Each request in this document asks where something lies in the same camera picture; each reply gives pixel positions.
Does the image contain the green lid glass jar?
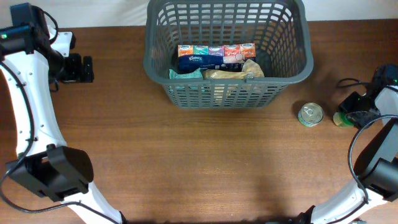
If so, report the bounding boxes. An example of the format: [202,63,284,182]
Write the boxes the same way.
[333,112,354,128]

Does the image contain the small tin can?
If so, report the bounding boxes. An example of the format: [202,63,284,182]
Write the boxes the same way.
[297,103,324,127]

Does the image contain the tan vacuum food pouch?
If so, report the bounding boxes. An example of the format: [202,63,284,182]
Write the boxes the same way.
[201,58,265,105]

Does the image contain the teal snack packet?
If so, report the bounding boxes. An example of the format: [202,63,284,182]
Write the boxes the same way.
[166,68,203,94]

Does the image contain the Kleenex tissue multipack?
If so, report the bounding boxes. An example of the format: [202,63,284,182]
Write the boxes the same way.
[177,43,256,72]

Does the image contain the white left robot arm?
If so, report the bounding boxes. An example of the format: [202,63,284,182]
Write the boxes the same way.
[1,2,126,223]

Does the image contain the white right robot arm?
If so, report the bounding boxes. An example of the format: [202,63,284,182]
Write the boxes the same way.
[290,63,397,224]

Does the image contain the grey plastic basket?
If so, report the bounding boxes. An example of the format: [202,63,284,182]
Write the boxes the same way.
[144,0,313,108]

